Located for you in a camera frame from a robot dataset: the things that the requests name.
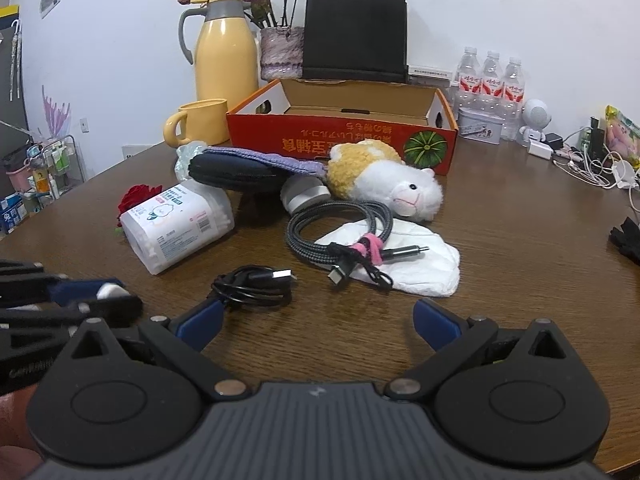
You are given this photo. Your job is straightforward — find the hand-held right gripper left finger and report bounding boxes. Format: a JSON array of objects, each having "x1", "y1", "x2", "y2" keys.
[{"x1": 52, "y1": 297, "x2": 248, "y2": 403}]

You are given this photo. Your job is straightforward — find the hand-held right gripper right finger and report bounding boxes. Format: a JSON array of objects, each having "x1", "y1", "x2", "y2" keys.
[{"x1": 382, "y1": 299, "x2": 588, "y2": 403}]

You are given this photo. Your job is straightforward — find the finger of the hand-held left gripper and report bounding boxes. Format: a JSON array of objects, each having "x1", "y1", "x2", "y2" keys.
[
  {"x1": 0, "y1": 259, "x2": 121, "y2": 307},
  {"x1": 0, "y1": 296, "x2": 144, "y2": 358}
]

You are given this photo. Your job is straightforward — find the white tissue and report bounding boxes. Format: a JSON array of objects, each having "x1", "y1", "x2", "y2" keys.
[{"x1": 312, "y1": 220, "x2": 461, "y2": 297}]

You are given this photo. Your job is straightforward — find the black usb cable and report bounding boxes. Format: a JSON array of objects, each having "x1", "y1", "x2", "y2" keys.
[{"x1": 210, "y1": 265, "x2": 297, "y2": 311}]

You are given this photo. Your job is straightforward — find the cotton swab box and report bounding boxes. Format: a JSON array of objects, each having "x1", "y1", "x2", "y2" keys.
[{"x1": 120, "y1": 181, "x2": 236, "y2": 276}]

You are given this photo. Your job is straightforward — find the grey braided cable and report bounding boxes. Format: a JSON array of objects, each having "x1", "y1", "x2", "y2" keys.
[{"x1": 286, "y1": 200, "x2": 431, "y2": 291}]

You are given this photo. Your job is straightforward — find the plush hamster toy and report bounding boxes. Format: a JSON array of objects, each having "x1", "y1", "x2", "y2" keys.
[{"x1": 326, "y1": 140, "x2": 445, "y2": 222}]

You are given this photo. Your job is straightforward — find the clear plastic bag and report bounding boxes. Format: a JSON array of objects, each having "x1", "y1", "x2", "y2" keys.
[{"x1": 175, "y1": 140, "x2": 208, "y2": 183}]

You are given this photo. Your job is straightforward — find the white round jar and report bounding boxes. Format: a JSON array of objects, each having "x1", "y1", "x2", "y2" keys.
[{"x1": 280, "y1": 180, "x2": 331, "y2": 216}]

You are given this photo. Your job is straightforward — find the red cardboard box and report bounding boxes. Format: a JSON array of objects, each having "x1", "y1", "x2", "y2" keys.
[{"x1": 226, "y1": 78, "x2": 459, "y2": 176}]

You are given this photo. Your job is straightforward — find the person's left hand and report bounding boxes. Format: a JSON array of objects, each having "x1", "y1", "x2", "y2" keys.
[{"x1": 0, "y1": 391, "x2": 43, "y2": 480}]

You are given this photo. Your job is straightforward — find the red artificial rose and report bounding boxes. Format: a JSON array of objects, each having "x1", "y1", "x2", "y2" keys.
[{"x1": 116, "y1": 184, "x2": 163, "y2": 231}]

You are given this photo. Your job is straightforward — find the storage cart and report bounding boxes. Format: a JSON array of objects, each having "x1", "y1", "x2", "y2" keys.
[{"x1": 0, "y1": 132, "x2": 86, "y2": 233}]

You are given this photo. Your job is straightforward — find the black ribbed pouch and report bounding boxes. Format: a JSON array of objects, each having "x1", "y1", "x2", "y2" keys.
[{"x1": 189, "y1": 152, "x2": 296, "y2": 193}]

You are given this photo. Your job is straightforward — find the grey tin box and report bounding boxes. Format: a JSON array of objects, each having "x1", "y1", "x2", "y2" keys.
[{"x1": 457, "y1": 107, "x2": 506, "y2": 146}]

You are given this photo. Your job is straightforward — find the yellow mug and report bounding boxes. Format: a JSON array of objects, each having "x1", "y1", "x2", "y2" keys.
[{"x1": 163, "y1": 99, "x2": 231, "y2": 148}]

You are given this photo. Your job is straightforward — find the dark cloth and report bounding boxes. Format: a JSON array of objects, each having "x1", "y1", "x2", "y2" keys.
[{"x1": 609, "y1": 216, "x2": 640, "y2": 266}]

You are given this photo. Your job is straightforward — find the dark panel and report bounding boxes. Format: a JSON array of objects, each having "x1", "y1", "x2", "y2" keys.
[{"x1": 0, "y1": 5, "x2": 28, "y2": 131}]

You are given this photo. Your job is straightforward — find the white robot toy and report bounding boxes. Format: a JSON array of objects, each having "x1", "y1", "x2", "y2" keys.
[{"x1": 519, "y1": 98, "x2": 553, "y2": 147}]

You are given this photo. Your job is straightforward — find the water bottle red label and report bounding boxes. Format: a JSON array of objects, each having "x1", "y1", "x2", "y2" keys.
[
  {"x1": 477, "y1": 50, "x2": 505, "y2": 111},
  {"x1": 454, "y1": 46, "x2": 483, "y2": 111},
  {"x1": 500, "y1": 56, "x2": 527, "y2": 142}
]

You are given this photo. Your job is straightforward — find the green small bottle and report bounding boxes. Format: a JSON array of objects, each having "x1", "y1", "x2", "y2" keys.
[{"x1": 580, "y1": 117, "x2": 606, "y2": 158}]

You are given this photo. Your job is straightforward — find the flat white box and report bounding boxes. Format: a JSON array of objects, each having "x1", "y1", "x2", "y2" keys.
[{"x1": 407, "y1": 65, "x2": 453, "y2": 86}]

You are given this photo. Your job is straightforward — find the pink snack packet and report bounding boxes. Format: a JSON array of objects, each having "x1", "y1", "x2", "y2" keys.
[{"x1": 602, "y1": 105, "x2": 640, "y2": 171}]

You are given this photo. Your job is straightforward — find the yellow thermos jug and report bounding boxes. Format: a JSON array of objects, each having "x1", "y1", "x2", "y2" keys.
[{"x1": 179, "y1": 0, "x2": 260, "y2": 111}]

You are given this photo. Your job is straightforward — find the purple ceramic vase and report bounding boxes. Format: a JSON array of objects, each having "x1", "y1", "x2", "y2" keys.
[{"x1": 259, "y1": 26, "x2": 306, "y2": 82}]

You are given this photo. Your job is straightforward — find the black paper bag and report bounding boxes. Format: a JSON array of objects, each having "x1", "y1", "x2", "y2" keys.
[{"x1": 302, "y1": 0, "x2": 408, "y2": 84}]

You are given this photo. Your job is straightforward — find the purple flower wall sticker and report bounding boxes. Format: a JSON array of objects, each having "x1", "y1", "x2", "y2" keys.
[{"x1": 41, "y1": 85, "x2": 72, "y2": 138}]

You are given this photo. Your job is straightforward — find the tangled white cables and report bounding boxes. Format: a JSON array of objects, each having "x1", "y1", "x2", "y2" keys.
[{"x1": 552, "y1": 147, "x2": 636, "y2": 191}]

